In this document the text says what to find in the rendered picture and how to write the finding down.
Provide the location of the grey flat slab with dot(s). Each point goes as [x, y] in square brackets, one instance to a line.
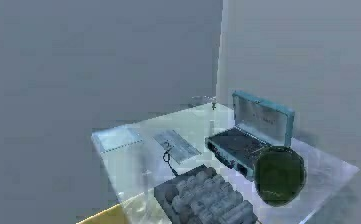
[179, 145]

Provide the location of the small dark figurine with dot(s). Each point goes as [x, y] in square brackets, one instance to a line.
[214, 106]

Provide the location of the teal open laptop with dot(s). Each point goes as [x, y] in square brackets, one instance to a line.
[234, 146]

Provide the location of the pale blue paper sheet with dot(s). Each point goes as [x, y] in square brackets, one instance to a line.
[116, 139]

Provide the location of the pale glass table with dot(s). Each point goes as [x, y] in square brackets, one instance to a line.
[134, 173]

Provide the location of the dark green ball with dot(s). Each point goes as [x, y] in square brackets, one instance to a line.
[279, 176]

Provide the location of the yellow flat block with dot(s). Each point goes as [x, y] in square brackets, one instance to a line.
[108, 216]

